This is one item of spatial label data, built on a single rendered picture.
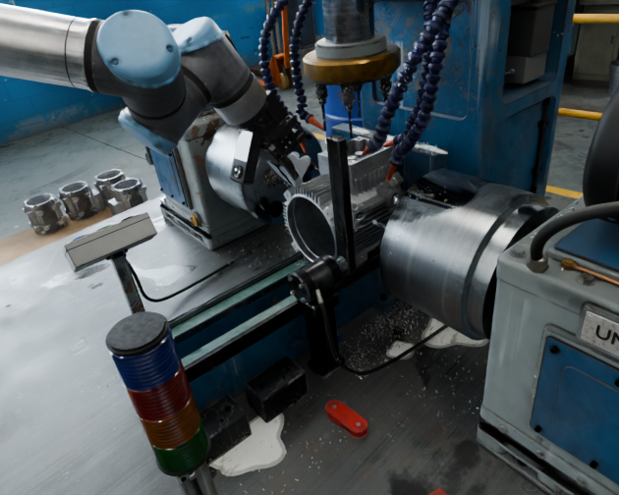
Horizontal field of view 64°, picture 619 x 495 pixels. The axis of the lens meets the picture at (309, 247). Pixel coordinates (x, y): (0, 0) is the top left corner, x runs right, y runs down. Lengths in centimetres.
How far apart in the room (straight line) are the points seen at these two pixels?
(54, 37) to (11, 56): 6
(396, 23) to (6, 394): 111
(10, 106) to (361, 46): 570
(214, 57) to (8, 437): 78
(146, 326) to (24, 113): 600
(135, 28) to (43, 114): 585
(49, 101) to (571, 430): 624
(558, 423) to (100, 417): 78
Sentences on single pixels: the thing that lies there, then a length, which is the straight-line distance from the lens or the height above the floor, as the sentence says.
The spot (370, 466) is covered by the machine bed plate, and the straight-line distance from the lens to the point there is 86.
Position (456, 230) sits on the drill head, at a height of 113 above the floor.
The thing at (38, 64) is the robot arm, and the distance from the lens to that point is 72.
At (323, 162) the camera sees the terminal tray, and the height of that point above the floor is 113.
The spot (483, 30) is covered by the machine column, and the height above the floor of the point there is 134.
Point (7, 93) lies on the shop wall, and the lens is 640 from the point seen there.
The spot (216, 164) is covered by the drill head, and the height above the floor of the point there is 108.
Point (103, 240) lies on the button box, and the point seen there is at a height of 107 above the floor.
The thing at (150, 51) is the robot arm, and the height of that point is 143.
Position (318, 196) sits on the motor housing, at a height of 110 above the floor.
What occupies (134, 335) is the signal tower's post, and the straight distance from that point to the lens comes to 50.
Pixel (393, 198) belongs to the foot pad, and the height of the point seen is 106.
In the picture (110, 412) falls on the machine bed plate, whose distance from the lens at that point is 106.
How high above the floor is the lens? 152
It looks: 32 degrees down
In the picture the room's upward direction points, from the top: 7 degrees counter-clockwise
